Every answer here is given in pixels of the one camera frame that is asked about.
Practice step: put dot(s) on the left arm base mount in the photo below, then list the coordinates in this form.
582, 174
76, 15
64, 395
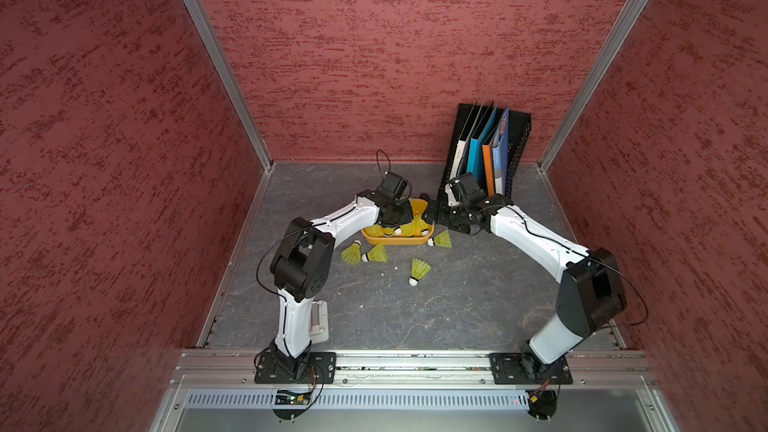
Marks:
312, 368

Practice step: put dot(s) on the yellow shuttlecock five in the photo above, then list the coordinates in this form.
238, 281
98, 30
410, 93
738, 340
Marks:
443, 239

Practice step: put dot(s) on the yellow shuttlecock four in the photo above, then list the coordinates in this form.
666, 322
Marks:
376, 254

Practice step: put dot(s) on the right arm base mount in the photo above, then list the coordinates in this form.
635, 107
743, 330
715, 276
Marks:
526, 370

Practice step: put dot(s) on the black file holder rack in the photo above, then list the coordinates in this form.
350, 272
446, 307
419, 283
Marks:
519, 129

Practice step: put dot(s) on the white book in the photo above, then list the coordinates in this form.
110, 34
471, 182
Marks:
466, 118

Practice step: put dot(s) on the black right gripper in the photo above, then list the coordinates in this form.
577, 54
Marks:
431, 210

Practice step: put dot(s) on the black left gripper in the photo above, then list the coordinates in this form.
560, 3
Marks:
406, 218

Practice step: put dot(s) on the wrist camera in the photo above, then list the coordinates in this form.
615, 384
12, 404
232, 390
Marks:
465, 191
393, 185

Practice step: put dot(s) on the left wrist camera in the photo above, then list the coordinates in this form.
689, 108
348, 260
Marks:
393, 185

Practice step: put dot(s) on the blue folder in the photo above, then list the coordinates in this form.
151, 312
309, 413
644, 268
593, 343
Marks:
499, 152

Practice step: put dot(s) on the yellow shuttlecock one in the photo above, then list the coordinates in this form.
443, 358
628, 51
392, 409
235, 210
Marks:
408, 230

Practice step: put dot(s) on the yellow shuttlecock eleven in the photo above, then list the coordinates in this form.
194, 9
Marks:
419, 270

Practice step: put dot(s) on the teal book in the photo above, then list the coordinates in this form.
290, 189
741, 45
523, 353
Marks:
480, 132

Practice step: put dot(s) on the yellow shuttlecock three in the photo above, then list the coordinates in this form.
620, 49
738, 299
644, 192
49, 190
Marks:
423, 229

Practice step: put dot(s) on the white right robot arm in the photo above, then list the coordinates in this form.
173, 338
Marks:
591, 289

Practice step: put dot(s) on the orange spine book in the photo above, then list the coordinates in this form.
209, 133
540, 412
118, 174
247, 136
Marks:
488, 168

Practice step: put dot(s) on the grey white stapler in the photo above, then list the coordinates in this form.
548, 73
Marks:
319, 330

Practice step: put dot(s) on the left aluminium corner post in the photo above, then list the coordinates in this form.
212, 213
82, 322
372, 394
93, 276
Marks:
213, 46

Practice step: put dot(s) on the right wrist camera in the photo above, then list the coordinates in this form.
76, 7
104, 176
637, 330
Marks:
465, 191

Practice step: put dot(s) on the yellow shuttlecock six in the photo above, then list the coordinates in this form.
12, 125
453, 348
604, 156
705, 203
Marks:
352, 255

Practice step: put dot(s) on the right aluminium corner post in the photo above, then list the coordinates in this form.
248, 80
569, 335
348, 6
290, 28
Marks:
619, 32

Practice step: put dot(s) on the yellow plastic storage box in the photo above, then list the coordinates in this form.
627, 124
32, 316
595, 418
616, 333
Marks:
419, 207

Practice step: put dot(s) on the aluminium corner post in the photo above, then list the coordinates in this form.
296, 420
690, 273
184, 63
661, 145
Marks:
213, 46
619, 32

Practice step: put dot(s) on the yellow shuttlecock eight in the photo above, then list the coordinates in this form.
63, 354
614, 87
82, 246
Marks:
374, 231

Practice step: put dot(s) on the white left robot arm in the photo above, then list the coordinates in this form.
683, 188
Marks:
301, 263

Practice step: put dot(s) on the yellow shuttlecock seven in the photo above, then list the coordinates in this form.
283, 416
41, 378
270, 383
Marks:
396, 231

